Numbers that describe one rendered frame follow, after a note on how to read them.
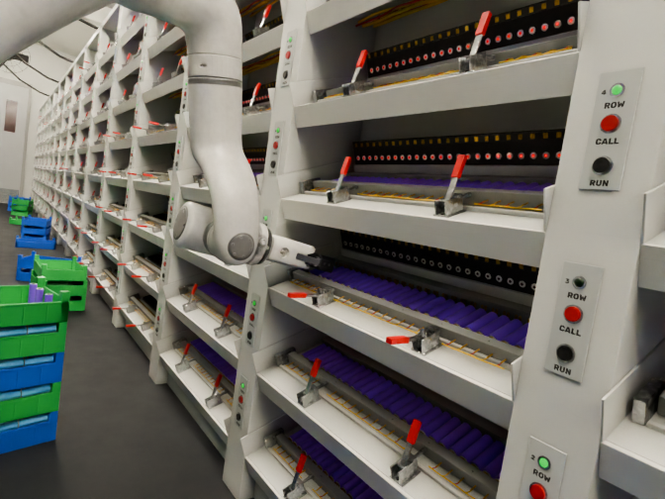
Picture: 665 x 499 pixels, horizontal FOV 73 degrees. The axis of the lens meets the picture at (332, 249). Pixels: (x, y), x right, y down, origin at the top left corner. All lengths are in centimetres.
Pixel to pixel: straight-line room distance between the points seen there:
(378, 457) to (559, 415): 33
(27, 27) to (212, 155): 29
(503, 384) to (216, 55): 64
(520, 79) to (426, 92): 15
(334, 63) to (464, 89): 48
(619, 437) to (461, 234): 28
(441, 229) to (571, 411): 27
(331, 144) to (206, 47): 40
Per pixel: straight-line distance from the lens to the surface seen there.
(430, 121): 97
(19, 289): 151
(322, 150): 106
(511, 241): 59
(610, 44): 59
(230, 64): 80
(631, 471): 56
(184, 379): 153
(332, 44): 110
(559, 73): 61
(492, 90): 66
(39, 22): 67
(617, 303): 53
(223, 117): 79
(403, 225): 70
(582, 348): 54
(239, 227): 74
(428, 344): 68
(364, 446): 82
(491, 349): 65
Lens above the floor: 70
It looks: 5 degrees down
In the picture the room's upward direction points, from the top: 9 degrees clockwise
